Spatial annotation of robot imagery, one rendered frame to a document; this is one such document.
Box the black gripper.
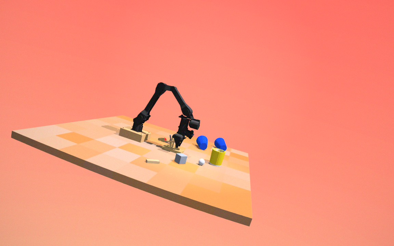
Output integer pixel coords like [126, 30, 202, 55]
[172, 125, 187, 148]

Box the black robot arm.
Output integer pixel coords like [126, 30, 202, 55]
[131, 82, 200, 139]

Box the yellow mug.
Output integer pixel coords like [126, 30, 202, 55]
[209, 148, 226, 167]

